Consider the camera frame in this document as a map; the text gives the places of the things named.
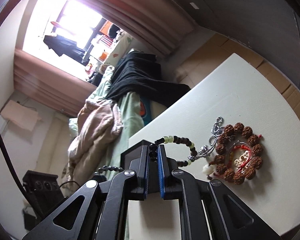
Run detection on brown rudraksha bead bracelet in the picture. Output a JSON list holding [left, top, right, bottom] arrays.
[[206, 122, 264, 185]]

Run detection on pink curtain left side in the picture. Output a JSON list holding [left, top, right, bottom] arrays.
[[13, 49, 96, 117]]

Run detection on flattened cardboard on floor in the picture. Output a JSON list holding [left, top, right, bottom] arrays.
[[174, 34, 300, 120]]

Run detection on white wall switch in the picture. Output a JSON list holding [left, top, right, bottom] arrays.
[[190, 2, 199, 10]]

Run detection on pink fleece blanket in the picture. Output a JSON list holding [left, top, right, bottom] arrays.
[[62, 100, 123, 184]]

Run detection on beige cloth on wall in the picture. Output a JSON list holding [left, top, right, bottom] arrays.
[[0, 100, 40, 132]]

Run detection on pink curtain right side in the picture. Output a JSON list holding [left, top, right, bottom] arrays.
[[78, 0, 196, 56]]

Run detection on floral pillow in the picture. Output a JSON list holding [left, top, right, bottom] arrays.
[[103, 30, 134, 67]]

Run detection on dark bead bracelet jade beads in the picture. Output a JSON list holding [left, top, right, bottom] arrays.
[[95, 135, 198, 174]]

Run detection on black knitted blanket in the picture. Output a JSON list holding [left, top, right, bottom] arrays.
[[106, 51, 191, 108]]

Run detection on black cable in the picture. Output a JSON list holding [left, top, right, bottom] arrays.
[[0, 109, 31, 201]]

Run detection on green bed sheet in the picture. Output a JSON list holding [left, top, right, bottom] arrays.
[[69, 66, 144, 188]]

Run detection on hanging black garment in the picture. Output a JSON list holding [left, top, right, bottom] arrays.
[[43, 35, 85, 63]]

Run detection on pink curtain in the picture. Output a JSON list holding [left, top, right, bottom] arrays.
[[78, 0, 196, 56], [13, 49, 96, 117]]

